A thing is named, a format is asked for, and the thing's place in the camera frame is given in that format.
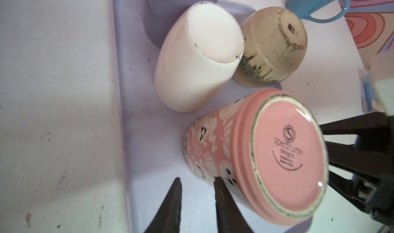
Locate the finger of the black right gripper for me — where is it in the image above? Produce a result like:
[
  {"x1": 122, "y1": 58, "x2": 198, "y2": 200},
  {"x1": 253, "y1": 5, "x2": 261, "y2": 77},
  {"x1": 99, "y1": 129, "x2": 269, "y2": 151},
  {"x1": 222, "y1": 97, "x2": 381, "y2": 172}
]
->
[
  {"x1": 320, "y1": 112, "x2": 391, "y2": 153},
  {"x1": 326, "y1": 142, "x2": 394, "y2": 211}
]

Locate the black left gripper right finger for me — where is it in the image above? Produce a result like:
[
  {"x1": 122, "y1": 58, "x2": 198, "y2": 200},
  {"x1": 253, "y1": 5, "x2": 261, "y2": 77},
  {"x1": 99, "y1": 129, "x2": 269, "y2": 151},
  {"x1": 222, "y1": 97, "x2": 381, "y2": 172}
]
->
[{"x1": 214, "y1": 177, "x2": 253, "y2": 233}]

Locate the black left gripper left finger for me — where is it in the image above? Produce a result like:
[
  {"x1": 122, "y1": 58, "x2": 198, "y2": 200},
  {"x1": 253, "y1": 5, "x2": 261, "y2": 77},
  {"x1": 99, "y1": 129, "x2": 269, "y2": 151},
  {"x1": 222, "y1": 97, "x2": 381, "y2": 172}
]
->
[{"x1": 145, "y1": 177, "x2": 182, "y2": 233}]

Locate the pink cartoon mug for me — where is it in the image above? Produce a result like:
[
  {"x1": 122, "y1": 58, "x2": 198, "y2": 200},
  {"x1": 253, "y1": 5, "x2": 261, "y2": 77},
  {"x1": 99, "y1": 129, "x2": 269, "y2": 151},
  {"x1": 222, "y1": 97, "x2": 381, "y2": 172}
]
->
[{"x1": 183, "y1": 88, "x2": 329, "y2": 226}]

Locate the blue floral mug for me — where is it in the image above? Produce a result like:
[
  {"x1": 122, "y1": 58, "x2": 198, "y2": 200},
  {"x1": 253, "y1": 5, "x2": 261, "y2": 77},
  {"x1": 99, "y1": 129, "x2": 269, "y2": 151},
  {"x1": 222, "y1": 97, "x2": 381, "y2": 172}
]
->
[{"x1": 285, "y1": 0, "x2": 350, "y2": 23}]

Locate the white mug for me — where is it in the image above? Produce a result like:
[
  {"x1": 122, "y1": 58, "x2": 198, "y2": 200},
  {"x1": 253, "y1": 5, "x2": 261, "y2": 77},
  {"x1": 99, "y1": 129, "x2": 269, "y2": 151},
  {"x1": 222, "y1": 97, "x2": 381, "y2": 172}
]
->
[{"x1": 154, "y1": 1, "x2": 244, "y2": 113}]

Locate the lavender mug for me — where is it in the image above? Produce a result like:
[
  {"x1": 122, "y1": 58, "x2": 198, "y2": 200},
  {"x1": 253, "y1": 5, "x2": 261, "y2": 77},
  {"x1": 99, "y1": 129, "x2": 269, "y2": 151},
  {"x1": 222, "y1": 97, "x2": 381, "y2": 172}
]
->
[{"x1": 143, "y1": 0, "x2": 218, "y2": 49}]

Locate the box of coloured markers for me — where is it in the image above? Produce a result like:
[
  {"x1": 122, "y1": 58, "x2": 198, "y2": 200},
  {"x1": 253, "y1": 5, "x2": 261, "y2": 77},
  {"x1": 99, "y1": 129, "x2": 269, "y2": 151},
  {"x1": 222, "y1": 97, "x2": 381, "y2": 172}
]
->
[{"x1": 358, "y1": 67, "x2": 384, "y2": 114}]

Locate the lavender plastic tray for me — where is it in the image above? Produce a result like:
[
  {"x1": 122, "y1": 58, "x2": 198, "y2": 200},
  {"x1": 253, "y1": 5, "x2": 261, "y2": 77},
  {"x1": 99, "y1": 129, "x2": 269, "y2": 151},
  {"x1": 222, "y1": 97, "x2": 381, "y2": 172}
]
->
[{"x1": 110, "y1": 0, "x2": 313, "y2": 233}]

